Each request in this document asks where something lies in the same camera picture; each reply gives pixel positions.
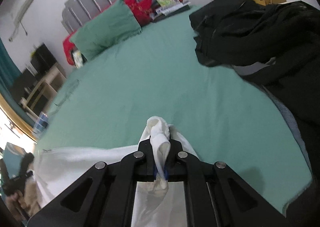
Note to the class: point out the teal curtain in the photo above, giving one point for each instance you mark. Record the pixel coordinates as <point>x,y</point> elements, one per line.
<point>8,73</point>

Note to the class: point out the beige folded garment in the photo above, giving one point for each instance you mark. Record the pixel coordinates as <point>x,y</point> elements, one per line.
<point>31,204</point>

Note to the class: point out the person left hand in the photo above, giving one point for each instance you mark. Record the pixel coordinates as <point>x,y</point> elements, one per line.
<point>13,201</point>

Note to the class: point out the books and snack pile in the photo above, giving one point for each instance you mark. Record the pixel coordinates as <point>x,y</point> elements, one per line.
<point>163,9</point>

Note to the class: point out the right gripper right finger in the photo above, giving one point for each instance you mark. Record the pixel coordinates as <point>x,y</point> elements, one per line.
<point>215,195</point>

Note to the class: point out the wooden computer desk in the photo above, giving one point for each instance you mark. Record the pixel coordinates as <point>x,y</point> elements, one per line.
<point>45,90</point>

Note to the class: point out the white hooded jacket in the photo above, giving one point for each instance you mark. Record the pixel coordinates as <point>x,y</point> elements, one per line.
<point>157,203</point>

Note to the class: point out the black computer monitor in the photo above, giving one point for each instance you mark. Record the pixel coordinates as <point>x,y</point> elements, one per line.
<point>26,80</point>

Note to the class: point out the green bed sheet mattress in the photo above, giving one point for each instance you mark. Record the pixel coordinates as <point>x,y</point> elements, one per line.
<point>106,104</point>

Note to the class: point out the green pillow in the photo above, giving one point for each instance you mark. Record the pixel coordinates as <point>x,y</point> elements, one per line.
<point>112,26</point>

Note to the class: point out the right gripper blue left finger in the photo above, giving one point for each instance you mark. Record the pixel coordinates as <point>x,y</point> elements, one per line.
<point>103,196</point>

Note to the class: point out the black clothes pile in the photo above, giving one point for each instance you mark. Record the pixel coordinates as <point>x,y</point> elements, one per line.
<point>276,46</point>

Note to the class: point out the white air conditioner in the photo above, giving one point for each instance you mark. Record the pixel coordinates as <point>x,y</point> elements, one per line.
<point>19,10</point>

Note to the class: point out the red pillow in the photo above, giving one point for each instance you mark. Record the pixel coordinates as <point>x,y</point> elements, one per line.
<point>141,10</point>

